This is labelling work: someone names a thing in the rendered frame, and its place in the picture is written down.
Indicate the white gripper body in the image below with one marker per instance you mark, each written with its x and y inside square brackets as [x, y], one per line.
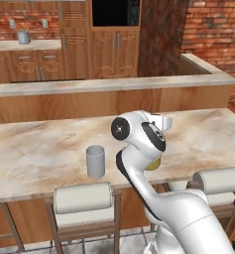
[167, 122]

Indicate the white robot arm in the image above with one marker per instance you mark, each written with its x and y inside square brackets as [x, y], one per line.
[188, 218]

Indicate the yellow wine glass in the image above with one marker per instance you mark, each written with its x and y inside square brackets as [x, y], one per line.
[154, 165]

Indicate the grey ribbed glass cup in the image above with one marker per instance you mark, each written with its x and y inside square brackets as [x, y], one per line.
[95, 163]

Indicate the wooden kitchen island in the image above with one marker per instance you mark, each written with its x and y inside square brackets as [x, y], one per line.
[122, 99]

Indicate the dark wooden tall panel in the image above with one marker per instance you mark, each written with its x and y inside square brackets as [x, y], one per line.
[162, 36]

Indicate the tall wooden cupboard unit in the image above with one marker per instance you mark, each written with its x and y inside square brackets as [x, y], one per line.
[102, 53]

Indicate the black microwave oven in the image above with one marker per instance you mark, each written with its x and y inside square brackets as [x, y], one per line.
[115, 12]

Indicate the low wooden cupboard run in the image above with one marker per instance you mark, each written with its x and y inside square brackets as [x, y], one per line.
[23, 66]

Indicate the grey utensil pot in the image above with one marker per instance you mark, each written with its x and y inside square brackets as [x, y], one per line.
[24, 37]

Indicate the grey wall socket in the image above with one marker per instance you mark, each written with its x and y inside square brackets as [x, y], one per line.
[45, 23]
[12, 23]

